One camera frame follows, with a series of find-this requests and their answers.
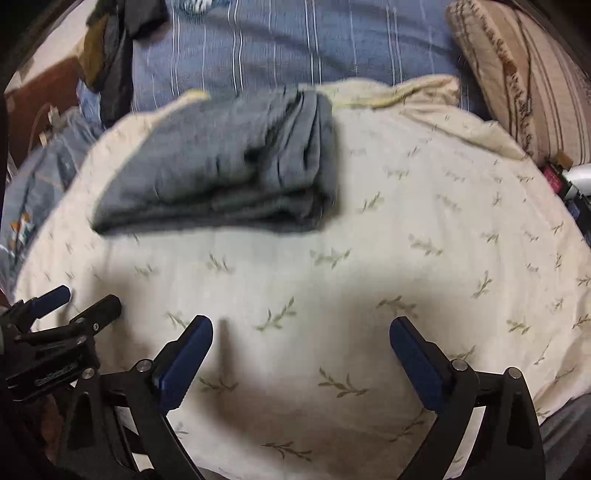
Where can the white small item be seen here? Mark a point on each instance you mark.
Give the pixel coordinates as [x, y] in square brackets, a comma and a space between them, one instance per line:
[581, 177]

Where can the dark clothing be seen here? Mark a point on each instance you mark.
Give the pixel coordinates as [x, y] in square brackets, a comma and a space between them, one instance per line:
[115, 60]

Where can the beige striped pillow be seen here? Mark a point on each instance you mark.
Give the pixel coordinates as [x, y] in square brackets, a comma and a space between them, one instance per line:
[531, 78]

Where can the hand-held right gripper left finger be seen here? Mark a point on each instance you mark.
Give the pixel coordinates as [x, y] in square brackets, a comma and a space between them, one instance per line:
[184, 364]

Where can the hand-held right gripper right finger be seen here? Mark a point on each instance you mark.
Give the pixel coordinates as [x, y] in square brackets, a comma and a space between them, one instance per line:
[413, 364]

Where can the blue plaid bedsheet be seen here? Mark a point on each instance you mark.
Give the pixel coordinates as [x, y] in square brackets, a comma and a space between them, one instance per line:
[300, 46]

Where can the cream leaf-print blanket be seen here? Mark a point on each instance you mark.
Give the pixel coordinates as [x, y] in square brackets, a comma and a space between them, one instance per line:
[369, 277]

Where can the grey cloth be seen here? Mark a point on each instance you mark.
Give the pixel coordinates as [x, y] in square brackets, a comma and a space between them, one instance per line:
[568, 438]

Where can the grey-blue striped pants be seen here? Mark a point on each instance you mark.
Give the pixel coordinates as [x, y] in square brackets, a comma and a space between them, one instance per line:
[221, 157]

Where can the brown wooden furniture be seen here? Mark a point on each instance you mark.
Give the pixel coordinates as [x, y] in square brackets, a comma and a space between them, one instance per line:
[37, 101]

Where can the red small item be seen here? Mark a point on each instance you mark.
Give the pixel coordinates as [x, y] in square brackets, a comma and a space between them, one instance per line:
[552, 179]

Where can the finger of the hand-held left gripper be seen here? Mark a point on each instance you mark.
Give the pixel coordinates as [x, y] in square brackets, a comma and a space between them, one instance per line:
[51, 297]
[99, 314]

